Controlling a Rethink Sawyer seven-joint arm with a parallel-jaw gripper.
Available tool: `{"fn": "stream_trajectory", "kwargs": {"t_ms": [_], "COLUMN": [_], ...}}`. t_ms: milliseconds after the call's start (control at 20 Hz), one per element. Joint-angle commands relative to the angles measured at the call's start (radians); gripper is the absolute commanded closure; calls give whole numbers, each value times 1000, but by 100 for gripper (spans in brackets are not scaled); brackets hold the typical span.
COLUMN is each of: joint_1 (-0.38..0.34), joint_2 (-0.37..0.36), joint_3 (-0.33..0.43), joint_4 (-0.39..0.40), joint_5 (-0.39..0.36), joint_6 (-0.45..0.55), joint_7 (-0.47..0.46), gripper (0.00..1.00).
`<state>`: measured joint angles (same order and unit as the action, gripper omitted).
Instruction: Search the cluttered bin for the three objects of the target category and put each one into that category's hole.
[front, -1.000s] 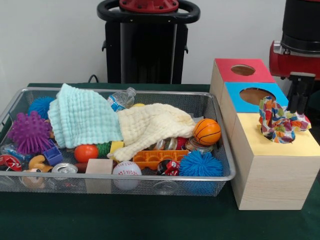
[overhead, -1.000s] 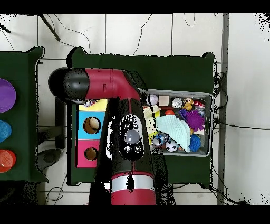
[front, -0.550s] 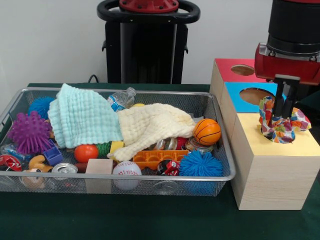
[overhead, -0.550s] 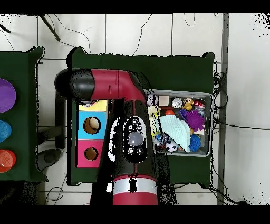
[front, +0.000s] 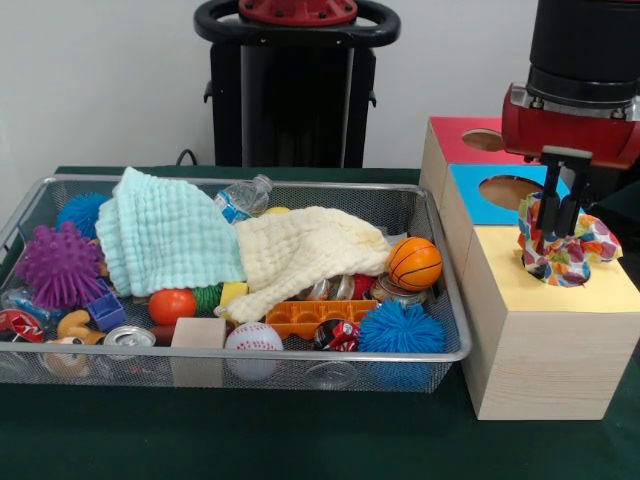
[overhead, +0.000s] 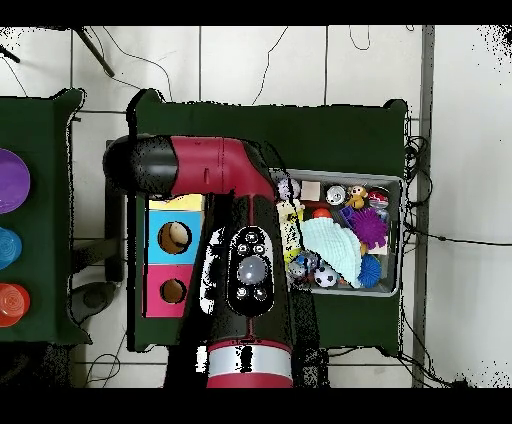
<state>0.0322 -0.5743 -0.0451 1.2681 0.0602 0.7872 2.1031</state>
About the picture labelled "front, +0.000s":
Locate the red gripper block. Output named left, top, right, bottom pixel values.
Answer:
left=501, top=83, right=640, bottom=251

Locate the polka-dot paper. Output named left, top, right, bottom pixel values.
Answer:
left=516, top=192, right=625, bottom=288

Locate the wooden three-hole sorting box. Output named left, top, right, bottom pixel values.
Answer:
left=418, top=116, right=640, bottom=421

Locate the silver mesh bin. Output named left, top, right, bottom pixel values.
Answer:
left=0, top=174, right=474, bottom=394

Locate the orange toy basketball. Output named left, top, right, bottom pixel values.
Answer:
left=386, top=236, right=444, bottom=292

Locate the blue fuzzy ball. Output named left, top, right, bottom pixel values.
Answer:
left=55, top=193, right=110, bottom=239
left=358, top=299, right=447, bottom=391

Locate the cream cloth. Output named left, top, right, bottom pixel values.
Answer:
left=214, top=206, right=392, bottom=324

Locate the white toy baseball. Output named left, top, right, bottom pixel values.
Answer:
left=224, top=322, right=285, bottom=381

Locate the dark green tablecloth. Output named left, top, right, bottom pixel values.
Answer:
left=0, top=166, right=640, bottom=480

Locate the plain wooden block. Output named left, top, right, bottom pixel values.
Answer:
left=170, top=317, right=227, bottom=387

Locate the orange-red ball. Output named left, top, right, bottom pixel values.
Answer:
left=148, top=288, right=199, bottom=326

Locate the mint green cloth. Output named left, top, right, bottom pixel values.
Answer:
left=94, top=166, right=249, bottom=297

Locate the purple spiky ball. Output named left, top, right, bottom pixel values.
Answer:
left=14, top=222, right=106, bottom=311

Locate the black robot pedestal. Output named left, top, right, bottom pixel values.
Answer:
left=193, top=0, right=401, bottom=169

